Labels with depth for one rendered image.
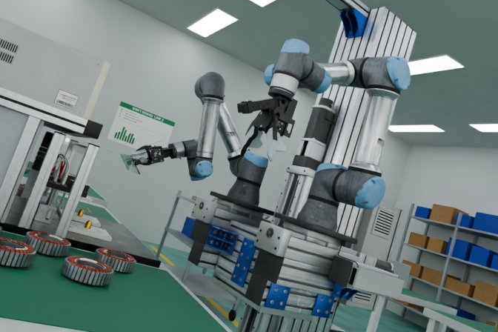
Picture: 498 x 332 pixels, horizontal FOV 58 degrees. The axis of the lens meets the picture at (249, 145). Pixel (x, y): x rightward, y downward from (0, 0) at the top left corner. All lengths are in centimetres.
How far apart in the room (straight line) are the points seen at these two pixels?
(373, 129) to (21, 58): 114
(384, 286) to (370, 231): 37
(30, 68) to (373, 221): 145
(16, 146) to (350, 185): 104
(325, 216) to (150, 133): 569
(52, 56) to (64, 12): 561
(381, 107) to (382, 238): 72
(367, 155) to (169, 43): 600
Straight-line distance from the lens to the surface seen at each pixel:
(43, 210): 158
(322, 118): 193
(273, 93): 124
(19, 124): 139
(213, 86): 200
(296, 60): 126
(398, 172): 979
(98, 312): 94
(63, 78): 153
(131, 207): 716
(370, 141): 158
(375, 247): 208
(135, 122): 708
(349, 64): 166
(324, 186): 163
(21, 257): 107
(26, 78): 153
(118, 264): 127
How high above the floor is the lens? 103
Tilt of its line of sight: 7 degrees up
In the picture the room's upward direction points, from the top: 19 degrees clockwise
